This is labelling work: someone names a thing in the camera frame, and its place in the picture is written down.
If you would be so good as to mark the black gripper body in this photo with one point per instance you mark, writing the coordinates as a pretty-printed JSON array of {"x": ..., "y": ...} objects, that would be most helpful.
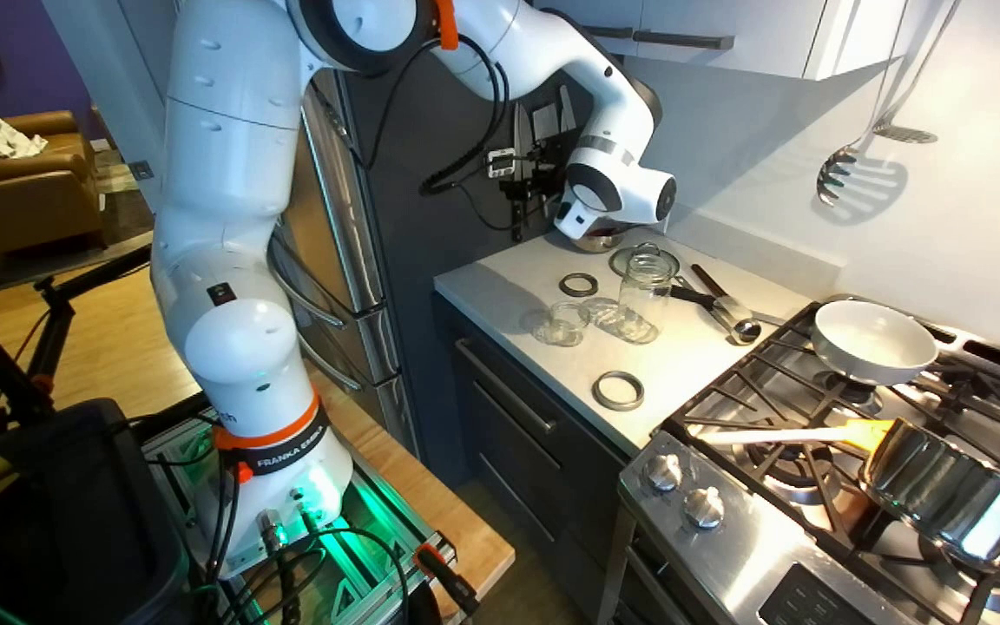
[{"x": 541, "y": 193}]

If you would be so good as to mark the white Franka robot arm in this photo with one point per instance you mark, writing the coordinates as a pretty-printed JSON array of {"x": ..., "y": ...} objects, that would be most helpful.
[{"x": 233, "y": 175}]

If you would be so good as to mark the metal mixing bowl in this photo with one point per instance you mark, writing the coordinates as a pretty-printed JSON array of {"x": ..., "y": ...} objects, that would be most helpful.
[{"x": 606, "y": 241}]

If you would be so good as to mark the clear glass jar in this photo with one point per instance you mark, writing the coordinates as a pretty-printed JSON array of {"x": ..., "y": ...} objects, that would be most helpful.
[{"x": 647, "y": 290}]

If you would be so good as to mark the stainless steel refrigerator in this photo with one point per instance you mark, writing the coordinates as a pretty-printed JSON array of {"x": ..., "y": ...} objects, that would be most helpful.
[{"x": 344, "y": 266}]

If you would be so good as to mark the dark grey drawer cabinet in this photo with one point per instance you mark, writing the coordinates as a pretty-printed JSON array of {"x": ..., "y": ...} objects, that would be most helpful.
[{"x": 520, "y": 462}]

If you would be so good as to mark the white upper cabinet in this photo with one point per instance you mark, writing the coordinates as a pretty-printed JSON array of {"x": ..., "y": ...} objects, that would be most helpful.
[{"x": 780, "y": 35}]

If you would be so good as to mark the silver stove knob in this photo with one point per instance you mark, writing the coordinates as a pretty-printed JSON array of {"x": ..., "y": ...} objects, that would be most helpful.
[
  {"x": 665, "y": 470},
  {"x": 704, "y": 510}
]

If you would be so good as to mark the hanging slotted metal spatula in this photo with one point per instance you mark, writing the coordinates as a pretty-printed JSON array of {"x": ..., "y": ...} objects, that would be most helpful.
[{"x": 861, "y": 186}]

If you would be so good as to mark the wooden spatula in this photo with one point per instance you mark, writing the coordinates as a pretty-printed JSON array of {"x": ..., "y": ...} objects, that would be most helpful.
[{"x": 780, "y": 436}]

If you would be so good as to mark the white frying pan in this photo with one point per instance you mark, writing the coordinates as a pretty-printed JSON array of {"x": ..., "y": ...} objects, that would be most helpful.
[{"x": 868, "y": 341}]

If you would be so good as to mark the black orange clamp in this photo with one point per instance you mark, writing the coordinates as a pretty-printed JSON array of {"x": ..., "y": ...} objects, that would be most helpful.
[{"x": 447, "y": 575}]

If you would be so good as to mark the green-lit robot mounting base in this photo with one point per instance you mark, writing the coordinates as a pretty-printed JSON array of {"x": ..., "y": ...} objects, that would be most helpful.
[{"x": 347, "y": 557}]

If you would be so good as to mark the stainless steel gas range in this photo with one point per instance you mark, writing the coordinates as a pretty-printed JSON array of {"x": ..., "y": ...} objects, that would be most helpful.
[{"x": 755, "y": 542}]

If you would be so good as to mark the brown armchair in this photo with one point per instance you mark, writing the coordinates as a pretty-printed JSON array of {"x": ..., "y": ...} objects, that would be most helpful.
[{"x": 26, "y": 202}]

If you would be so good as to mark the tilted stainless steel pot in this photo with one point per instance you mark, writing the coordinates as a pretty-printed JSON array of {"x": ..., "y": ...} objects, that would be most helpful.
[{"x": 952, "y": 490}]

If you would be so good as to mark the black tripod stand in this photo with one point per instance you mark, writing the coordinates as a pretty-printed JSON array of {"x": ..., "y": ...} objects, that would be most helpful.
[{"x": 1, "y": 360}]

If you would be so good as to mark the black bin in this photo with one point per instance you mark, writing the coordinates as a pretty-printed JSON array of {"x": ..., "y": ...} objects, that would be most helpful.
[{"x": 70, "y": 524}]

